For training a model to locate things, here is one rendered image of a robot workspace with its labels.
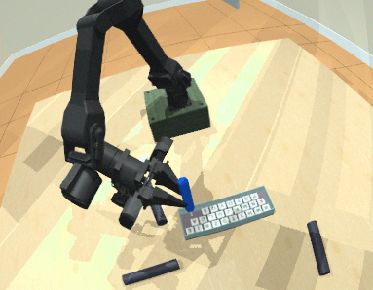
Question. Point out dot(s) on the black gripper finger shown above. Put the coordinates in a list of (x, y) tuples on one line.
[(168, 179), (161, 197)]

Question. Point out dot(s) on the dark grey cylinder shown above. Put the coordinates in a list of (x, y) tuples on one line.
[(158, 212), (322, 263), (144, 274)]

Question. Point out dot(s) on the keyboard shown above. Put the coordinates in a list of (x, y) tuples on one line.
[(223, 214)]

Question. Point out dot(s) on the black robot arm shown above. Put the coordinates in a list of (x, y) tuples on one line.
[(83, 121)]

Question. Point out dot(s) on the blue stylus with white tip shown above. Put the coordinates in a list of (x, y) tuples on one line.
[(185, 192)]

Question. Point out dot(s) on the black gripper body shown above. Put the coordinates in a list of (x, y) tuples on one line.
[(129, 172)]

